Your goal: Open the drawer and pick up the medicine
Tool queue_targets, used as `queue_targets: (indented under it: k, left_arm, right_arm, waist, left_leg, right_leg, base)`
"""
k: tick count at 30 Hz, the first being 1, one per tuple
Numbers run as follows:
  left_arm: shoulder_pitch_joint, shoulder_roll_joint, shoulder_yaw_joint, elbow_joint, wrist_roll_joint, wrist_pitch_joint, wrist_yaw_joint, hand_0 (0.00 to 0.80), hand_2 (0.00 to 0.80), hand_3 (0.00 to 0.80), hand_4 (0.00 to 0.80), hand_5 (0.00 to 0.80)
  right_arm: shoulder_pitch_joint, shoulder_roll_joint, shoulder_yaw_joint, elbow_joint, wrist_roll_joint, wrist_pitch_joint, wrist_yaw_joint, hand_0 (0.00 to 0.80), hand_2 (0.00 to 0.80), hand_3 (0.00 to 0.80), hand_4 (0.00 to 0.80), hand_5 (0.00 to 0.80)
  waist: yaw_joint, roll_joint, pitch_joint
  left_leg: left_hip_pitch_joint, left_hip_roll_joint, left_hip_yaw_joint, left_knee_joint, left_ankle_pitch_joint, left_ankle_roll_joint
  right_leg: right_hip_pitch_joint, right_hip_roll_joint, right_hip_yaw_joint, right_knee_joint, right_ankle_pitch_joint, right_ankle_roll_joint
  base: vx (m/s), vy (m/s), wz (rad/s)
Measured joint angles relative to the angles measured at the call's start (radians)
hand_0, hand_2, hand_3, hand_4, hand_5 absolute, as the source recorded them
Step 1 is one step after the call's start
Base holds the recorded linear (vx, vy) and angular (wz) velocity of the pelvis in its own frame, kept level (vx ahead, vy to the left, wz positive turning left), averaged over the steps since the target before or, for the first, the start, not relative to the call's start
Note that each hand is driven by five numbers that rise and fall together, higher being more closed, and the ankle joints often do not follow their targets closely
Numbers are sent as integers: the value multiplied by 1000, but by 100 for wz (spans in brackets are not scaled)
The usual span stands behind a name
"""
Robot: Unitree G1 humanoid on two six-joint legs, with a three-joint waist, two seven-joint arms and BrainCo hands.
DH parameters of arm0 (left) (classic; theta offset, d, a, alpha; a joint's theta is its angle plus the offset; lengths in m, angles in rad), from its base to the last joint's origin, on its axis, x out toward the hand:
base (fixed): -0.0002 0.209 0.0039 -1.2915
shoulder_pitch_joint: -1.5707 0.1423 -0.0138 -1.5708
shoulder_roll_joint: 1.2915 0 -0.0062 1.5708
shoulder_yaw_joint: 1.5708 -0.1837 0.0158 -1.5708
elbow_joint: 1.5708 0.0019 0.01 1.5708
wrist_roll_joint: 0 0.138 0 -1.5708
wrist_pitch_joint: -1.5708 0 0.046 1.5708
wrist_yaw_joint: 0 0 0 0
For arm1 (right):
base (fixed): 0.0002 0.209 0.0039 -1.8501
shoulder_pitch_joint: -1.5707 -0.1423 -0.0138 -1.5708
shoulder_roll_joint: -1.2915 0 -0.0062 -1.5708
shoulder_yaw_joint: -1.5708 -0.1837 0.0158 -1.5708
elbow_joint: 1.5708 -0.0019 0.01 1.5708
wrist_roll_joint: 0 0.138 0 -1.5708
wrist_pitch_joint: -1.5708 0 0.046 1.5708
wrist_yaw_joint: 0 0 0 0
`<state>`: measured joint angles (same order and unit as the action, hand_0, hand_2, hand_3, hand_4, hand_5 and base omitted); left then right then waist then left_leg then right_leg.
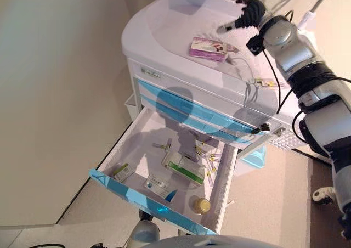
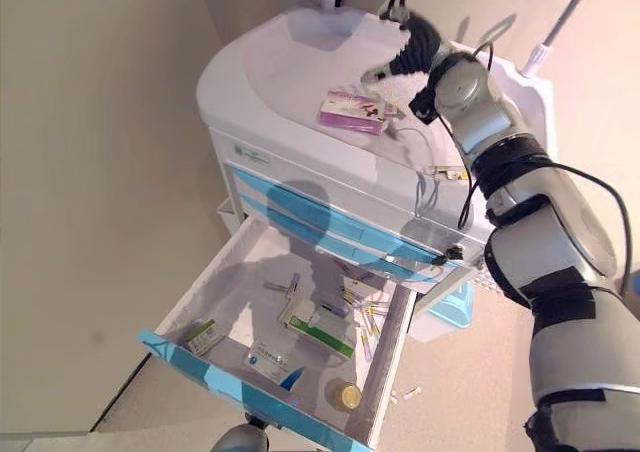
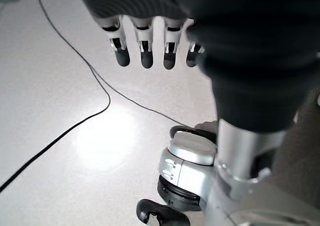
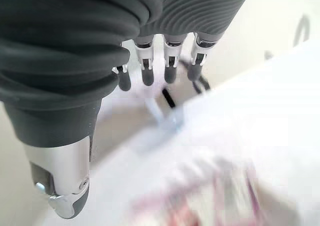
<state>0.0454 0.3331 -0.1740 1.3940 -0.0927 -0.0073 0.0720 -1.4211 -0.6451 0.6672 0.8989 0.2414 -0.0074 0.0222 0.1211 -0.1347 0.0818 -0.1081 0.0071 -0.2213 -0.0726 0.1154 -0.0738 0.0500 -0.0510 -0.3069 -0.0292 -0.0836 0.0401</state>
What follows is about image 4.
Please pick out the purple white medicine box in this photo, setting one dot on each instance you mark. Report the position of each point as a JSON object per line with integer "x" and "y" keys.
{"x": 200, "y": 198}

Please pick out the right robot hand dark palm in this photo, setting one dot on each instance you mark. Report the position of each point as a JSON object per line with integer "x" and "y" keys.
{"x": 75, "y": 36}

